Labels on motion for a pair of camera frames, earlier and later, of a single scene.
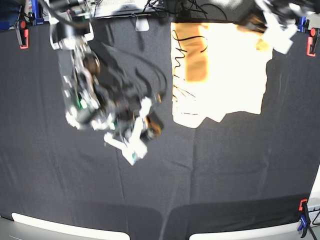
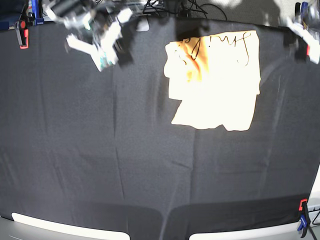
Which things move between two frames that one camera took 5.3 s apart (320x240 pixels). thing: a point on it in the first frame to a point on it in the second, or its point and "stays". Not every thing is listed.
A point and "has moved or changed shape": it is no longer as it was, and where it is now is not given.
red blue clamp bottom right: x=304 y=217 stays
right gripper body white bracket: x=277 y=35 to x=312 y=44
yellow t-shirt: x=217 y=69 has moved or changed shape
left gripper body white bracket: x=135 y=149 to x=104 y=53
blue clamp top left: x=35 y=13 stays
